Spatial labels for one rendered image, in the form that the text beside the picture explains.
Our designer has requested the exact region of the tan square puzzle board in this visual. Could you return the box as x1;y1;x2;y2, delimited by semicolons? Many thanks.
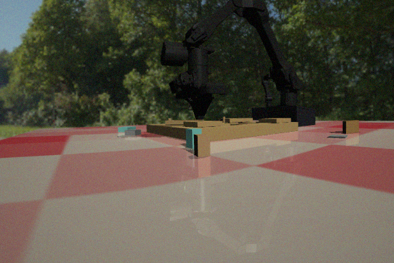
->
147;117;299;142

